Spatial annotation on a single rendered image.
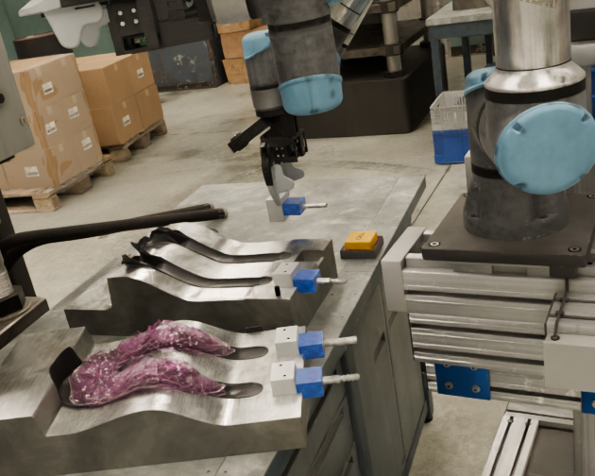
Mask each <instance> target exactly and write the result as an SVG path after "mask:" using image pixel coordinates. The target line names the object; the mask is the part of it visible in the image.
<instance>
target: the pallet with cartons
mask: <svg viewBox="0 0 595 476"><path fill-rule="evenodd" d="M76 63H77V67H78V71H79V73H80V77H81V81H82V84H83V90H84V92H85V94H86V97H87V100H88V104H89V108H90V111H91V115H92V118H93V125H94V127H95V131H96V134H97V138H98V141H99V144H100V148H101V151H102V153H103V152H110V156H111V160H112V162H127V161H129V160H130V159H131V157H130V156H131V152H130V151H129V150H135V149H144V148H147V147H148V146H150V145H152V142H150V137H153V136H161V135H164V134H166V133H167V128H166V124H165V121H164V119H163V111H162V104H161V101H160V97H159V92H158V88H157V85H156V83H155V81H154V77H153V74H152V70H151V66H150V61H149V57H148V54H147V52H142V53H137V54H132V55H131V54H126V55H122V56H116V54H115V53H109V54H102V55H95V56H89V57H81V58H76Z"/></svg>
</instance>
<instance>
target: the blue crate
mask: <svg viewBox="0 0 595 476"><path fill-rule="evenodd" d="M432 132H433V133H432V135H433V149H434V163H437V164H452V163H465V156H466V154H467V153H468V152H469V139H468V128H461V129H446V130H432Z"/></svg>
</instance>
